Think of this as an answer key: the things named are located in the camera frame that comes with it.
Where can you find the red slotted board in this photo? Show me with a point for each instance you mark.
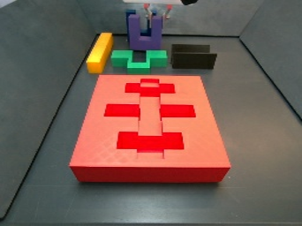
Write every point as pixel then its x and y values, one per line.
pixel 150 132

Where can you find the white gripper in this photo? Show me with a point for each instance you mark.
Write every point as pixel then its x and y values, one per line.
pixel 168 6

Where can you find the black angle bracket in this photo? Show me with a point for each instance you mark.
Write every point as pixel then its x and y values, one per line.
pixel 193 56

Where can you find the yellow long bar block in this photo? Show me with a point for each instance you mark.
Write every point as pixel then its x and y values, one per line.
pixel 99 53

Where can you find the green stepped block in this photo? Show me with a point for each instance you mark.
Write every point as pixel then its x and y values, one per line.
pixel 124 59

